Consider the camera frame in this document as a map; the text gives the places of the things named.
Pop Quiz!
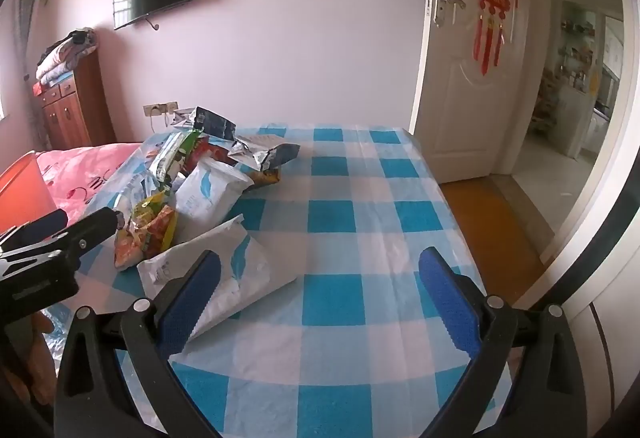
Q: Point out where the white kitchen cabinet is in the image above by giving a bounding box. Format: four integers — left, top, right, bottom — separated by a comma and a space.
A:
555, 83, 598, 159

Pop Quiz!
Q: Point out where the stack of folded bedding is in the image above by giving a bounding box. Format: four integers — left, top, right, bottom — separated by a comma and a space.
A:
35, 28, 98, 86

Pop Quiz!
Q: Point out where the metal door handle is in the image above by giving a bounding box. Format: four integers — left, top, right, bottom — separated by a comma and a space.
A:
434, 0, 467, 28

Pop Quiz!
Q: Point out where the person's left hand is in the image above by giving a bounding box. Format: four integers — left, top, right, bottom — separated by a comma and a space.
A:
0, 311, 58, 406

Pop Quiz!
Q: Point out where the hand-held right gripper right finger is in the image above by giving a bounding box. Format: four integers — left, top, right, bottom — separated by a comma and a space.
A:
417, 245, 588, 438

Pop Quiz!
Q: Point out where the silver dark foil bag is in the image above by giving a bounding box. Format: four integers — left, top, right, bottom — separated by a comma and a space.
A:
227, 135, 301, 171

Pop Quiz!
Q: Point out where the large white feather print pouch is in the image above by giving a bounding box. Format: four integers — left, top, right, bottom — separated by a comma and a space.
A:
137, 213, 298, 344

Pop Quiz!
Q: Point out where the grey patterned curtain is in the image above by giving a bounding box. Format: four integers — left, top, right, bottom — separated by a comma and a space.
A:
12, 0, 56, 84

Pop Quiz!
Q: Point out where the clear plastic bag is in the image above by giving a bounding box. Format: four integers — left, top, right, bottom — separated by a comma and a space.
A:
87, 133, 173, 219

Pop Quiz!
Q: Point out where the brown wooden dresser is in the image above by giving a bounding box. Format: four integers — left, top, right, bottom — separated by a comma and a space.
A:
32, 53, 118, 151

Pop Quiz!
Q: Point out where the blue white checked tablecloth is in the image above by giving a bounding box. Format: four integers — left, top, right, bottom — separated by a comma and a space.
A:
50, 123, 513, 438

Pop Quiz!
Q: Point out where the yellow red snack bag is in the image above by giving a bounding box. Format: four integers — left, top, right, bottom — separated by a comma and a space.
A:
114, 191, 180, 271

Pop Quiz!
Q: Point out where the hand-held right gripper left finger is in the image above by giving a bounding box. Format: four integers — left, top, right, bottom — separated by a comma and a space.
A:
52, 248, 226, 438

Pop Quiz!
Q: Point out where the kitchen shelf with jars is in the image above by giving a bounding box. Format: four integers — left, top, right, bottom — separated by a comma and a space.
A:
537, 13, 601, 94

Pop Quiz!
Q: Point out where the orange plastic bin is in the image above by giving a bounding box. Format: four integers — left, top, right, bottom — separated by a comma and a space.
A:
0, 152, 56, 231

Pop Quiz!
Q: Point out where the orange gold wrapper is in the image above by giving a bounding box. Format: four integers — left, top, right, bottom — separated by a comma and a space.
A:
245, 168, 283, 189

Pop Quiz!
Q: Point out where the pink printed blanket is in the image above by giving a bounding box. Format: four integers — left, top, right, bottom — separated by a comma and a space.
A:
35, 143, 146, 224

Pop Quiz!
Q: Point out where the white room door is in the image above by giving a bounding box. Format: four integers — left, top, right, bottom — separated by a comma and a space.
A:
410, 0, 531, 184

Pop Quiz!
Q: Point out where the green white snack bag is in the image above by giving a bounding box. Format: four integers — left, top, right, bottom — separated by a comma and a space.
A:
147, 129, 206, 184

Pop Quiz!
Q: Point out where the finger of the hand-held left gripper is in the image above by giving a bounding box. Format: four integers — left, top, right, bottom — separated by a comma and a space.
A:
50, 206, 126, 269
0, 209, 69, 253

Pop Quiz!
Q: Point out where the small white feather print pouch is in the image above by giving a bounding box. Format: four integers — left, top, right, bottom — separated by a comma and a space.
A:
172, 158, 256, 231

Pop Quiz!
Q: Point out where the crumpled silver blue foil bag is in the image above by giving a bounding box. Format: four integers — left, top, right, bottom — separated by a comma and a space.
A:
172, 107, 238, 141

